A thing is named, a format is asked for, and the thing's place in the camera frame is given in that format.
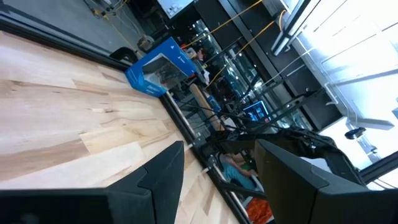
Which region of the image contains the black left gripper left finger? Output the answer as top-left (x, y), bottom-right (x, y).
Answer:
top-left (0, 141), bottom-right (185, 224)

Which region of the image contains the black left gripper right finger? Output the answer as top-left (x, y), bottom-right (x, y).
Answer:
top-left (254, 138), bottom-right (398, 224)

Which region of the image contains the orange chair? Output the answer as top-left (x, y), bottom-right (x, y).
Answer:
top-left (245, 197), bottom-right (274, 224)

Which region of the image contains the person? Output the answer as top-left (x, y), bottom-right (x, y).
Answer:
top-left (219, 152), bottom-right (259, 190)

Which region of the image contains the computer monitor with blue screen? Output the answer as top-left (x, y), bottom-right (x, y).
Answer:
top-left (242, 100), bottom-right (270, 123)

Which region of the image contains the blue cardboard box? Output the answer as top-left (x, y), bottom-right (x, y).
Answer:
top-left (124, 36), bottom-right (200, 98)

